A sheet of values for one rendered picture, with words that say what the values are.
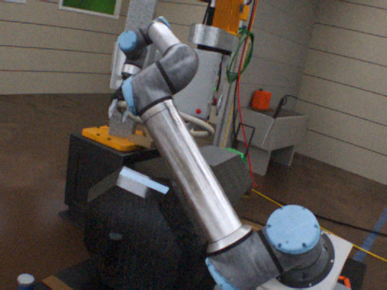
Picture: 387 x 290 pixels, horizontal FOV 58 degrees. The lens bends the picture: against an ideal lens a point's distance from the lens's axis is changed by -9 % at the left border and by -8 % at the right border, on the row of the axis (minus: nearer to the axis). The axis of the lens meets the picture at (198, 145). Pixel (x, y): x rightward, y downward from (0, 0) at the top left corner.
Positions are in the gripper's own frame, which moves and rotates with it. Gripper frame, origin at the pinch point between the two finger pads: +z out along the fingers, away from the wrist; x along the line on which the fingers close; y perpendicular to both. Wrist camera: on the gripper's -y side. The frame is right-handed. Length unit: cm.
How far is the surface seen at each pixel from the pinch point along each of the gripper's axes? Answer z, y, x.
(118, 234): 58, -41, 26
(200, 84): -42, -38, 50
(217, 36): -70, -26, 48
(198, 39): -65, -30, 38
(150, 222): 45, -21, 36
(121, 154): 10, -95, 26
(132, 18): -89, -93, 4
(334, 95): -212, -333, 415
